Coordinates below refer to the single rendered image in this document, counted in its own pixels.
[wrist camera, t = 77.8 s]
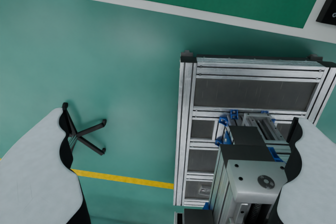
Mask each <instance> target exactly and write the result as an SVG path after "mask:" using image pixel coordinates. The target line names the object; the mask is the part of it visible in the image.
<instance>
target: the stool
mask: <svg viewBox="0 0 336 224"><path fill-rule="evenodd" d="M62 108H66V112H67V115H68V119H69V123H70V127H71V131H72V133H70V134H69V137H71V139H70V140H69V141H68V142H69V146H70V149H71V153H72V152H73V149H74V147H75V144H76V142H77V140H79V141H80V142H81V143H83V144H84V145H86V146H87V147H89V148H90V149H92V150H93V151H95V152H96V153H98V154H99V155H101V156H102V155H104V154H105V152H106V149H105V148H103V149H102V150H101V149H99V148H98V147H96V146H95V145H93V144H92V143H91V142H89V141H88V140H86V139H85V138H83V137H82V136H83V135H86V134H88V133H91V132H93V131H96V130H98V129H101V128H103V127H105V125H106V123H107V120H106V119H103V120H102V123H99V124H97V125H94V126H92V127H89V128H87V129H85V130H82V131H80V132H77V130H76V128H75V125H74V123H73V121H72V119H71V117H70V114H69V112H68V110H67V108H68V103H67V102H64V103H63V104H62Z"/></svg>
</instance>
